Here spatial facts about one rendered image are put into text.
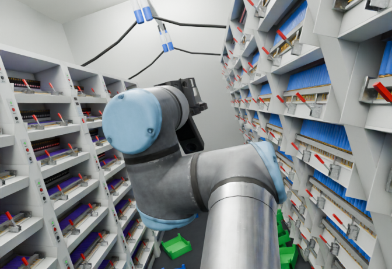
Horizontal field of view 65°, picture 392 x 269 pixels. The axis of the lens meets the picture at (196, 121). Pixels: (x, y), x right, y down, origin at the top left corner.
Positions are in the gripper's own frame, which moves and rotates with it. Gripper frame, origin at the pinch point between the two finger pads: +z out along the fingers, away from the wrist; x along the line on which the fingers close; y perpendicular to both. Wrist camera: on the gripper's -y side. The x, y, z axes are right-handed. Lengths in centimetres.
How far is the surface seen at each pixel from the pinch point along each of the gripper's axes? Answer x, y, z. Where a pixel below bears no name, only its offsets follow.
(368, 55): -39.0, 2.4, -5.8
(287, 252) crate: 2, -125, 138
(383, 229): -36, -36, -3
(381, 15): -37.8, 7.9, -22.1
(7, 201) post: 108, -23, 29
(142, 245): 125, -115, 150
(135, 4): 75, 83, 158
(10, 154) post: 101, -2, 32
